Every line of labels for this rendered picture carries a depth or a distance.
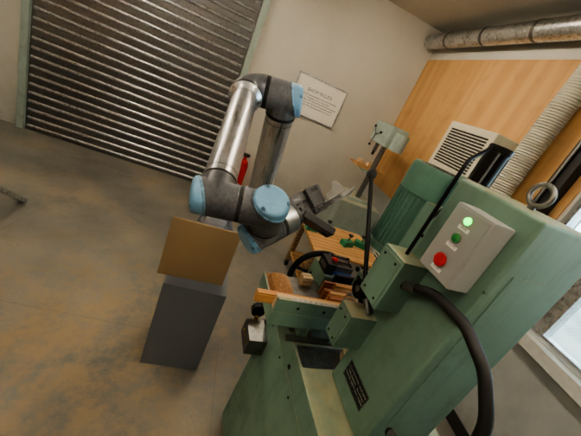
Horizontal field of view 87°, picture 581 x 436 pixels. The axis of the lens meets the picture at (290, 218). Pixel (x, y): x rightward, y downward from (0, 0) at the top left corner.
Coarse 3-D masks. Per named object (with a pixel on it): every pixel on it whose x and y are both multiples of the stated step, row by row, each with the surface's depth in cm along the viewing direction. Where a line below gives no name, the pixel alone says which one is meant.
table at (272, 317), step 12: (264, 276) 116; (288, 276) 121; (264, 288) 112; (300, 288) 117; (312, 288) 120; (276, 312) 100; (276, 324) 103; (288, 324) 104; (300, 324) 106; (312, 324) 107; (324, 324) 108
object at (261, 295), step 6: (258, 288) 100; (258, 294) 99; (264, 294) 100; (270, 294) 101; (288, 294) 104; (294, 294) 105; (258, 300) 101; (264, 300) 101; (270, 300) 102; (324, 300) 109
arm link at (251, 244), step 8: (240, 224) 83; (288, 224) 85; (240, 232) 82; (248, 232) 79; (280, 232) 84; (288, 232) 86; (248, 240) 79; (256, 240) 80; (264, 240) 80; (272, 240) 82; (248, 248) 83; (256, 248) 80; (264, 248) 83
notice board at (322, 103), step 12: (300, 72) 349; (300, 84) 354; (312, 84) 356; (324, 84) 358; (312, 96) 362; (324, 96) 364; (336, 96) 366; (312, 108) 368; (324, 108) 370; (336, 108) 372; (312, 120) 375; (324, 120) 377
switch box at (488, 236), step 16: (464, 208) 63; (448, 224) 65; (480, 224) 59; (496, 224) 56; (464, 240) 61; (480, 240) 58; (496, 240) 58; (432, 256) 67; (448, 256) 63; (464, 256) 60; (480, 256) 59; (432, 272) 66; (448, 272) 62; (464, 272) 61; (480, 272) 62; (448, 288) 62; (464, 288) 63
